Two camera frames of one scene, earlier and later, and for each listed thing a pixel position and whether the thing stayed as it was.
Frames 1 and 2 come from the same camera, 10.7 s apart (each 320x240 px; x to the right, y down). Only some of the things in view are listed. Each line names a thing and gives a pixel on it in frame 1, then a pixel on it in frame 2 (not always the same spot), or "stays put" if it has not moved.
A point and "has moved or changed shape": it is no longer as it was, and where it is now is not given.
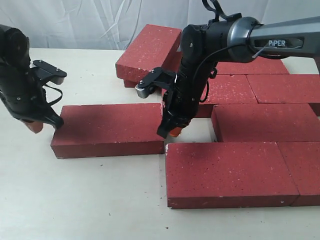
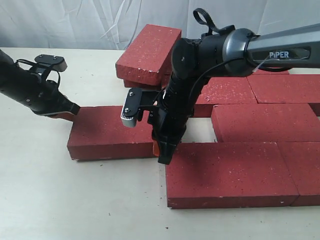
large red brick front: [109, 130] has moved or changed shape
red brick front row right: [302, 159] stays put
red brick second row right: [286, 88] stays put
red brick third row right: [258, 123] stays put
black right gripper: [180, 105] → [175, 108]
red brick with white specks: [223, 89] stays put
